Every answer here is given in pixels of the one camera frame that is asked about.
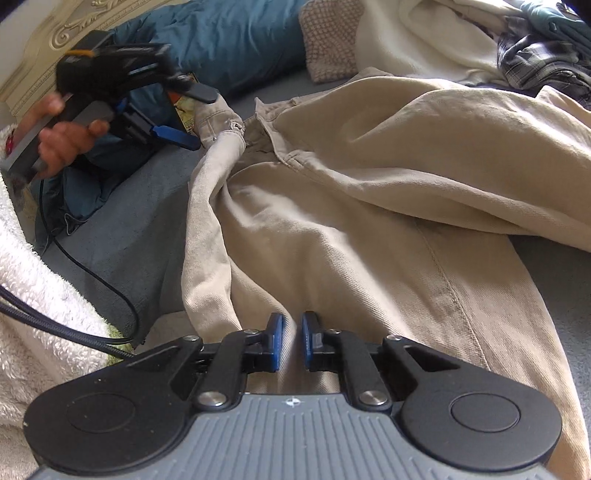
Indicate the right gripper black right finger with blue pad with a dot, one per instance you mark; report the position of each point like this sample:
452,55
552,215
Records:
372,376

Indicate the smartphone with lit screen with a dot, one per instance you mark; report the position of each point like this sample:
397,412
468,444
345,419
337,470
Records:
183,105

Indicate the blue quilted duvet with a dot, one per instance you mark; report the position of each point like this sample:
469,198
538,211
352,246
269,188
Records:
232,46

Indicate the person's left hand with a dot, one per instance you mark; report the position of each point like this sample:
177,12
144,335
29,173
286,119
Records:
61,144

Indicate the pink checked pillow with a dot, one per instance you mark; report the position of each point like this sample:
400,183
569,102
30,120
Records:
329,31

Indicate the cream knitted sweater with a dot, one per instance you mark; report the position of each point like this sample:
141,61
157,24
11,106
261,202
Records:
451,40

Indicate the black white plaid shirt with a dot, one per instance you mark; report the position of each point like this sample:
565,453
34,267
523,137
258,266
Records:
529,61

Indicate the grey blue bed sheet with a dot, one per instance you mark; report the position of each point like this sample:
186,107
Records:
137,242

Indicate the teal blue garment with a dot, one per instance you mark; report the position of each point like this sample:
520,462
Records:
555,23

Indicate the cream carved headboard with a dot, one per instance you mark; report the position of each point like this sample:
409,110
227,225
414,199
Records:
66,24

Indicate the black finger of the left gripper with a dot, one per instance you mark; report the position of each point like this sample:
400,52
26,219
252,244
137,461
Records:
196,88

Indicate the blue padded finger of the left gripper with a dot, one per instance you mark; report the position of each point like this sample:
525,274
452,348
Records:
172,136

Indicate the white fluffy towel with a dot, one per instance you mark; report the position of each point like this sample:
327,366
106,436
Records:
40,314

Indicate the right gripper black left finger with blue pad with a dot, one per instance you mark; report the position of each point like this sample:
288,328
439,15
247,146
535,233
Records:
214,377

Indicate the beige trousers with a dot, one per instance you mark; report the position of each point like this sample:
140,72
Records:
387,205

